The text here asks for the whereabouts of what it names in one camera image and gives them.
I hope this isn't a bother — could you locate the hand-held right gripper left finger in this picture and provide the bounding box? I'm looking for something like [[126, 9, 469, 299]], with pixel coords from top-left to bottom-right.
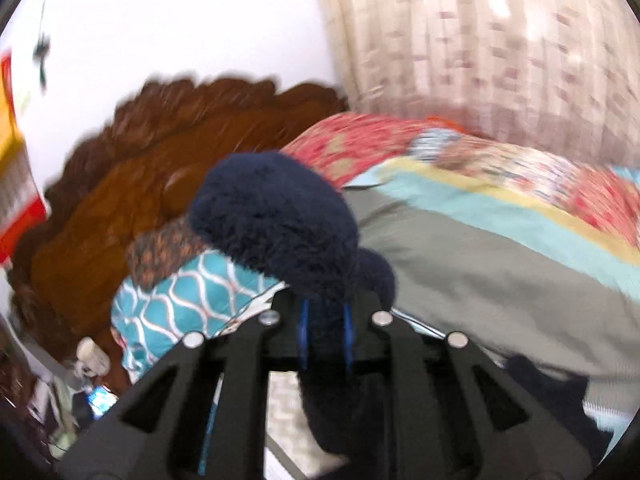
[[59, 291, 312, 480]]

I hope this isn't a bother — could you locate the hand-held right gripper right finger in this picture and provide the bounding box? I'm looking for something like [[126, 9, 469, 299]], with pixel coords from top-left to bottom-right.
[[342, 291, 599, 480]]

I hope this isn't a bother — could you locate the navy fleece garment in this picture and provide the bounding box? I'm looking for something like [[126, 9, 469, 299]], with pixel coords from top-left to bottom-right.
[[188, 151, 632, 469]]

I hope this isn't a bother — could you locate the teal patterned pillow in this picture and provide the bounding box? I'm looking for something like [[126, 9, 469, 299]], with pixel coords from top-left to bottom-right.
[[111, 251, 287, 384]]

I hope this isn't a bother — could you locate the striped colourful bedspread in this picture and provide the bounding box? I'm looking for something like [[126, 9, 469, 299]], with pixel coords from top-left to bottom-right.
[[235, 113, 640, 480]]

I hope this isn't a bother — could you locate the brown floral pillow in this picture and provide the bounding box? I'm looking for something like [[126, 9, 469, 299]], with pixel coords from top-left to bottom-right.
[[125, 218, 212, 289]]

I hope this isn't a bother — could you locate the wooden carved headboard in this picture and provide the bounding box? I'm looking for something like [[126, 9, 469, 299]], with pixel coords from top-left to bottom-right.
[[9, 76, 350, 395]]

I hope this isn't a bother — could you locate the cluttered bedside table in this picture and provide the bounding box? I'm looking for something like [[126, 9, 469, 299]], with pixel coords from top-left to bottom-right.
[[0, 310, 121, 476]]

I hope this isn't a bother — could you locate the beige patterned curtain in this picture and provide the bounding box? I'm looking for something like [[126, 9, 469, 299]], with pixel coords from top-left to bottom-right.
[[310, 0, 640, 169]]

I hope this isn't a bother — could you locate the red yellow wall calendar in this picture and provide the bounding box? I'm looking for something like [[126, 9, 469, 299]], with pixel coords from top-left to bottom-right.
[[0, 50, 51, 267]]

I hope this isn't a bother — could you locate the dark wall ornament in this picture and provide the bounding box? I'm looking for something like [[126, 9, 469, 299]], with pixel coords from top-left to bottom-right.
[[32, 2, 52, 95]]

